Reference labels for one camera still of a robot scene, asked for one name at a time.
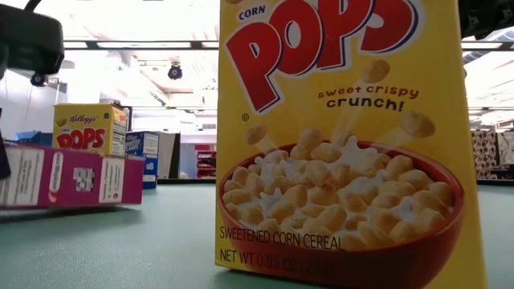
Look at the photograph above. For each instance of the green table mat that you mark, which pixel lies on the green table mat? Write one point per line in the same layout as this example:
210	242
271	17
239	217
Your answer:
140	249

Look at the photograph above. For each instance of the blue Frosted Flakes cereal box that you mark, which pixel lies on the blue Frosted Flakes cereal box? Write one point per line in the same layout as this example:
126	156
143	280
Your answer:
150	152

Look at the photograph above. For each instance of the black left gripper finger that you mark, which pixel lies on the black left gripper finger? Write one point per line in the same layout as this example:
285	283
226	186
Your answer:
3	164

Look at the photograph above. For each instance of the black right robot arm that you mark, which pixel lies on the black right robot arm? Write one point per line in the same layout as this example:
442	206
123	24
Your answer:
486	18

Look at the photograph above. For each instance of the white panel with black edge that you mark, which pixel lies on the white panel with black edge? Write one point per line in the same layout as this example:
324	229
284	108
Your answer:
166	154

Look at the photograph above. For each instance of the black ceiling spotlight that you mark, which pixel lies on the black ceiling spotlight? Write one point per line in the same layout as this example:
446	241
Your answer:
175	71
38	79

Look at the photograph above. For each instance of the red storage shelf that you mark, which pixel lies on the red storage shelf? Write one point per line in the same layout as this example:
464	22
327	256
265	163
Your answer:
205	160

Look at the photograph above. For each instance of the blue tarp cover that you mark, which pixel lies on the blue tarp cover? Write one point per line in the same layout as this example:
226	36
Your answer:
36	138

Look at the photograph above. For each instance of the yellow Corn Pops cereal box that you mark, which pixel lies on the yellow Corn Pops cereal box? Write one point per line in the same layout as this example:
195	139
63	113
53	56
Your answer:
341	168
88	128

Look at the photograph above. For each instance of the brown patterned cloth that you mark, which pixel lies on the brown patterned cloth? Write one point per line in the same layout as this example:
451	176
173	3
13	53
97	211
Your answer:
486	152

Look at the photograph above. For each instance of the grey patterned cloth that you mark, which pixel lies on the grey patterned cloth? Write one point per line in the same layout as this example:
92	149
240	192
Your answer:
507	148

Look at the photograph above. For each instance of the pink Raisin Bran cereal box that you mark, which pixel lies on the pink Raisin Bran cereal box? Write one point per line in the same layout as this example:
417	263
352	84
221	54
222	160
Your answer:
72	176

